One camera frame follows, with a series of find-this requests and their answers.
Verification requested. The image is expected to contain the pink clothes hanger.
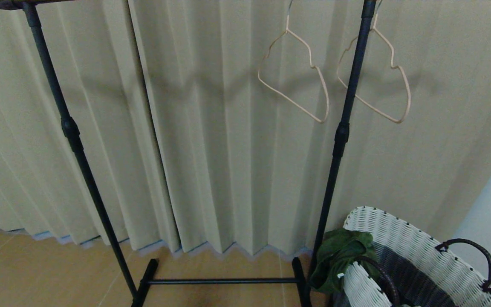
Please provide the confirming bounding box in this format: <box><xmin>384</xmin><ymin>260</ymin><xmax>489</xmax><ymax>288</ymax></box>
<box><xmin>257</xmin><ymin>0</ymin><xmax>330</xmax><ymax>124</ymax></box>
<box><xmin>336</xmin><ymin>0</ymin><xmax>411</xmax><ymax>125</ymax></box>

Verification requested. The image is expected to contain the white laundry basket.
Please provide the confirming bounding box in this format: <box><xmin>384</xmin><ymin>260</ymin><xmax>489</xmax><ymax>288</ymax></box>
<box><xmin>331</xmin><ymin>206</ymin><xmax>491</xmax><ymax>307</ymax></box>

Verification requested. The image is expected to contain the black clothes rack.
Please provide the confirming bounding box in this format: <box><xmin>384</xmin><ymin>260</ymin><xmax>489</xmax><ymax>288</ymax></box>
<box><xmin>0</xmin><ymin>0</ymin><xmax>491</xmax><ymax>307</ymax></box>

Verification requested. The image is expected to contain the green garment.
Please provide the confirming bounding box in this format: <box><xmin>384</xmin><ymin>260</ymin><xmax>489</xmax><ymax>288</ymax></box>
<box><xmin>309</xmin><ymin>228</ymin><xmax>378</xmax><ymax>295</ymax></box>

